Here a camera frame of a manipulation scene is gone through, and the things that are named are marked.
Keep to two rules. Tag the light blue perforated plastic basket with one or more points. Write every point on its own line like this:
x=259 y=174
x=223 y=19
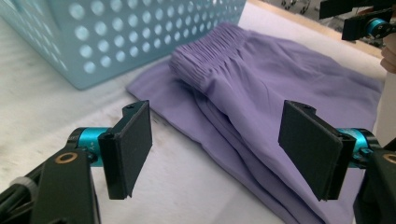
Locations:
x=102 y=18

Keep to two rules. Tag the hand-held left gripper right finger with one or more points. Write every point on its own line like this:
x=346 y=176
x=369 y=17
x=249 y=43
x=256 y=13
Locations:
x=311 y=149

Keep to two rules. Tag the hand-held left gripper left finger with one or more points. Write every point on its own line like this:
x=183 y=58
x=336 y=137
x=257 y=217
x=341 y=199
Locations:
x=127 y=149

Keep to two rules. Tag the purple pants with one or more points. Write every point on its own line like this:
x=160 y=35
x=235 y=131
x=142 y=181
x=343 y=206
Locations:
x=264 y=81

